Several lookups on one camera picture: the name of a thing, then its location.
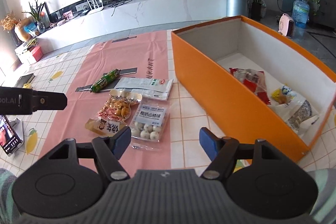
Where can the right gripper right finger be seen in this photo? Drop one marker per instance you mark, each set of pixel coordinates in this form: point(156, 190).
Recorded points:
point(221, 152)

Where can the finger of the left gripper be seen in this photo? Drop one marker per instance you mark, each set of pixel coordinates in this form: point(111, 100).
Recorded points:
point(48, 101)

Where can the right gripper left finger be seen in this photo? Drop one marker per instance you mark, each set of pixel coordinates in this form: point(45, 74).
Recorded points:
point(108, 151)

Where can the peanut snack packet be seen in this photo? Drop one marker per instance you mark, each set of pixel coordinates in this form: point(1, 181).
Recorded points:
point(111, 118)

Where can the white ball candy packet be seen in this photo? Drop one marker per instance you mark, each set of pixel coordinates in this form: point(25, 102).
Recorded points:
point(148, 124)

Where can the green sausage stick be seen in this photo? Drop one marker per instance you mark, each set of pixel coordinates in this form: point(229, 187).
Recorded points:
point(104, 81)

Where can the red snack packet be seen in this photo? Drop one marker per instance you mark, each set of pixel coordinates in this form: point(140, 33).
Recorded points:
point(254, 81)

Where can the white grey milk pouch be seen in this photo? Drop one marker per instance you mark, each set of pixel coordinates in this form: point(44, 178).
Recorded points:
point(157, 89)

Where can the white blue chip bag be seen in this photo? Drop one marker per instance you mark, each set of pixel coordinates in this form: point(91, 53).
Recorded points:
point(294, 109)

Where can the red storage box left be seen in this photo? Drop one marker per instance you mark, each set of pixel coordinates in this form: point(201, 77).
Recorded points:
point(35, 54)

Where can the dried flower vase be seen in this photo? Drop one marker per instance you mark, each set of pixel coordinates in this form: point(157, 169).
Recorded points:
point(16, 28)

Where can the orange white cardboard box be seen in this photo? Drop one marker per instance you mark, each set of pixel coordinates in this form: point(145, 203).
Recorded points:
point(203, 55)

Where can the white wifi router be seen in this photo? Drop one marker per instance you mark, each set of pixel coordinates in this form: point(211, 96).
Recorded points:
point(95, 6)

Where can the pink space heater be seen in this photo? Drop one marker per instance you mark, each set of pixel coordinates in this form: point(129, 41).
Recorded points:
point(286, 25)

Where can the silver trash can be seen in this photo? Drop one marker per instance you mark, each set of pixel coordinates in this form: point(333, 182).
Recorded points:
point(237, 7)

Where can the blue water jug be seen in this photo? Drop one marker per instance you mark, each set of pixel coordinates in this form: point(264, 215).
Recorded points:
point(300, 13)

